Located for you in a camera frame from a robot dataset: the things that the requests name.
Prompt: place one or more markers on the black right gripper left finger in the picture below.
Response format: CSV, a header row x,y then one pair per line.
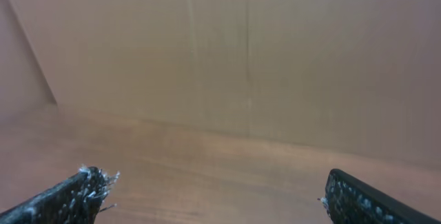
x,y
76,200

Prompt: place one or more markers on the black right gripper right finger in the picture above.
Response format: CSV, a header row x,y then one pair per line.
x,y
348,200

